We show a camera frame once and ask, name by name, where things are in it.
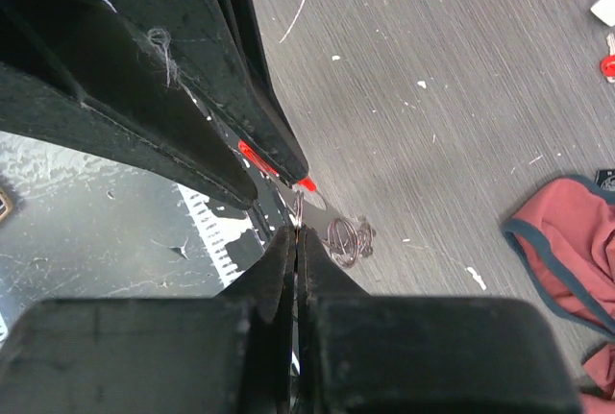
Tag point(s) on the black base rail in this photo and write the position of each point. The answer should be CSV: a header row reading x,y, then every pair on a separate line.
x,y
255,233

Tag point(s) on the crumpled red shirt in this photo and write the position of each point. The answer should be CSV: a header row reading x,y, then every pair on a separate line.
x,y
564,235

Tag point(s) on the red tag key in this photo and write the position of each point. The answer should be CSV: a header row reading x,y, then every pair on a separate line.
x,y
607,65

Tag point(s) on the keyring with red tag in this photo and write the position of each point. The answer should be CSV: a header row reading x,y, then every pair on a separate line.
x,y
346,239

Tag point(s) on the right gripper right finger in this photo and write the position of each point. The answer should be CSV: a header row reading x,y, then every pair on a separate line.
x,y
420,354

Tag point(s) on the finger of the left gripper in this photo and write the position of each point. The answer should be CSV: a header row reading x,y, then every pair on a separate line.
x,y
73,75
214,50

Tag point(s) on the clothes rack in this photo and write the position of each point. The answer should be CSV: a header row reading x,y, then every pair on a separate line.
x,y
604,10

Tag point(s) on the grey cable duct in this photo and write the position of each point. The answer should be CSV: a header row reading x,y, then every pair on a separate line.
x,y
212,234

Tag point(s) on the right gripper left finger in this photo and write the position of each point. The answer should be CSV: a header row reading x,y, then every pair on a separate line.
x,y
225,354

